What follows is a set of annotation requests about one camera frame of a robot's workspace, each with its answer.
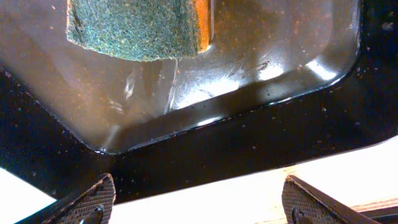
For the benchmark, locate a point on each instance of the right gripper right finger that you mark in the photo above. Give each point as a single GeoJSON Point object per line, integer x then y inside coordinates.
{"type": "Point", "coordinates": [304, 203]}

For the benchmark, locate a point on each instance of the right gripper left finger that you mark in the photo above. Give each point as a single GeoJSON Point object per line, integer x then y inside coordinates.
{"type": "Point", "coordinates": [90, 203]}

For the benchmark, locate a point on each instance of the yellow green sponge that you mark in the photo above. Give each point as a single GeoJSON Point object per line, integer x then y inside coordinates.
{"type": "Point", "coordinates": [140, 30]}

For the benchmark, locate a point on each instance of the black water tray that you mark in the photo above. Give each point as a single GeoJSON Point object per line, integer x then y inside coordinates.
{"type": "Point", "coordinates": [281, 82]}

